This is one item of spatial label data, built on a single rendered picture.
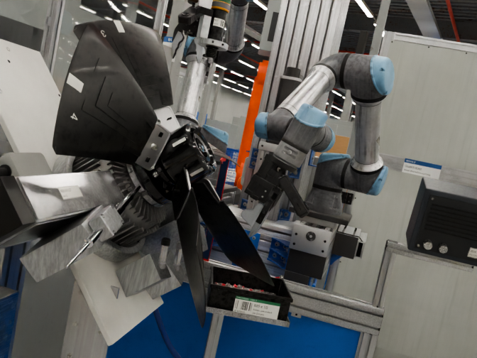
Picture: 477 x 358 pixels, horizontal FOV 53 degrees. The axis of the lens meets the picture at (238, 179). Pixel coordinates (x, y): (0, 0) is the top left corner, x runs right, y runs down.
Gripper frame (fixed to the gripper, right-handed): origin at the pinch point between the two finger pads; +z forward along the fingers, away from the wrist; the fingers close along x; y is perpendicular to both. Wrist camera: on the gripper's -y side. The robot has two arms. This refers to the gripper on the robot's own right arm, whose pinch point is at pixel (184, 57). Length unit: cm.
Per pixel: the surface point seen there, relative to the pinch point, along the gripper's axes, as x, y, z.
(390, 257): -78, -15, 47
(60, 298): 46, 27, 108
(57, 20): 45.0, -7.7, -3.6
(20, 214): -19, -100, 38
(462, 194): -91, -21, 25
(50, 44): 45.2, -9.2, 4.8
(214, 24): -25, -52, -2
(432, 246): -88, -18, 41
